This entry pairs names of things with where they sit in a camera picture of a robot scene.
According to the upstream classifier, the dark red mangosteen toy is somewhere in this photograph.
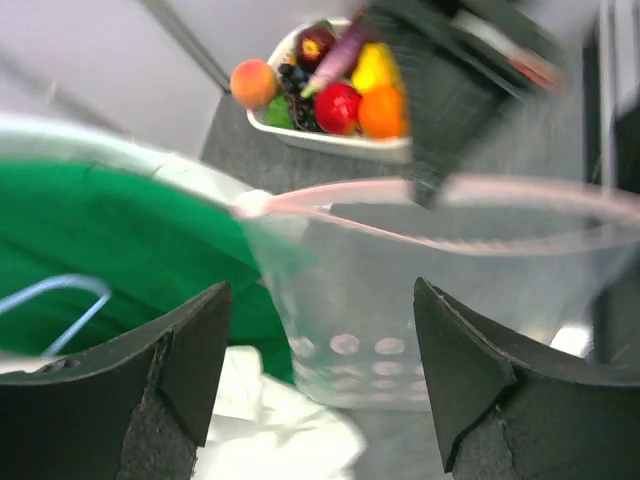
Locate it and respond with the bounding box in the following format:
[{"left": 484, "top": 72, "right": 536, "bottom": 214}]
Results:
[{"left": 294, "top": 26, "right": 336, "bottom": 71}]

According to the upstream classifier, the green leaf vegetable toy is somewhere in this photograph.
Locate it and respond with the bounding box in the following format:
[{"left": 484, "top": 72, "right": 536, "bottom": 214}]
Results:
[{"left": 264, "top": 94, "right": 296, "bottom": 130}]

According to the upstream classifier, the yellow squash toy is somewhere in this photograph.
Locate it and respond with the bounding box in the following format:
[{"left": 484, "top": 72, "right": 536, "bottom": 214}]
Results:
[{"left": 351, "top": 43, "right": 402, "bottom": 95}]

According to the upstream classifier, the red apple toy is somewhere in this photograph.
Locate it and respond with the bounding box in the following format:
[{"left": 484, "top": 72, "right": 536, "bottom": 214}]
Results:
[{"left": 314, "top": 82, "right": 362, "bottom": 136}]

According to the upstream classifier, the black grapes toy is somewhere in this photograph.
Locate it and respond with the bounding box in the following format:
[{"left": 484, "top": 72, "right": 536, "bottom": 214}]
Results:
[{"left": 277, "top": 62, "right": 322, "bottom": 133}]

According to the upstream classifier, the orange toy fruit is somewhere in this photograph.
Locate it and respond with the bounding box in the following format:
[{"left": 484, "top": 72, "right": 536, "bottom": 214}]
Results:
[{"left": 358, "top": 86, "right": 409, "bottom": 140}]

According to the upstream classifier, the peach toy fruit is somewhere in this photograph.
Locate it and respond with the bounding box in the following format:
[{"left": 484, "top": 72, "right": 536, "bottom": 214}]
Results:
[{"left": 230, "top": 59, "right": 279, "bottom": 111}]

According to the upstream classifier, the green t-shirt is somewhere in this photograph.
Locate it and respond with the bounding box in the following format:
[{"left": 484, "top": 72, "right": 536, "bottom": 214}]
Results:
[{"left": 1, "top": 157, "right": 294, "bottom": 383}]

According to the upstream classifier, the white t-shirt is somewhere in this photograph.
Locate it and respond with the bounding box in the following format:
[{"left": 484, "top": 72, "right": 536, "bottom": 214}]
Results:
[{"left": 193, "top": 346, "right": 366, "bottom": 480}]

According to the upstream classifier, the light blue wire hanger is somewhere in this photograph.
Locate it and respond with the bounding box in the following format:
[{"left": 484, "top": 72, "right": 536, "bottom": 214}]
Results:
[{"left": 1, "top": 273, "right": 113, "bottom": 358}]

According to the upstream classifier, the white fruit basket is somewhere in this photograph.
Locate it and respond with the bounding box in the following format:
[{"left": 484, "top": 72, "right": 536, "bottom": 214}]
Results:
[{"left": 245, "top": 17, "right": 414, "bottom": 166}]

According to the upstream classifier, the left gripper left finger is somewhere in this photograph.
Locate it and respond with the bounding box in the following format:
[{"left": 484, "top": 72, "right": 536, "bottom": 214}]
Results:
[{"left": 1, "top": 283, "right": 232, "bottom": 479}]

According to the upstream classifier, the clear pink-dotted zip bag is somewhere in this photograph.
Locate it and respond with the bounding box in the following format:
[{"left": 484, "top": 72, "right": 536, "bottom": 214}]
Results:
[{"left": 232, "top": 175, "right": 639, "bottom": 410}]

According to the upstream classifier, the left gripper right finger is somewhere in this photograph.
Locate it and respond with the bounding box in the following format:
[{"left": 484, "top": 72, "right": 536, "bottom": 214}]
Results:
[{"left": 413, "top": 278, "right": 639, "bottom": 479}]

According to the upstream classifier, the purple eggplant toy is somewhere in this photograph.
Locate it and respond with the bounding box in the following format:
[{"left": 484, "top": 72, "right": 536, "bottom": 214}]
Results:
[{"left": 300, "top": 18, "right": 369, "bottom": 99}]

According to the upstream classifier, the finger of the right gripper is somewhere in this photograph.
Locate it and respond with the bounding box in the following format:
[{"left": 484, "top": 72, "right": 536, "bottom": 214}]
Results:
[{"left": 359, "top": 0, "right": 566, "bottom": 211}]

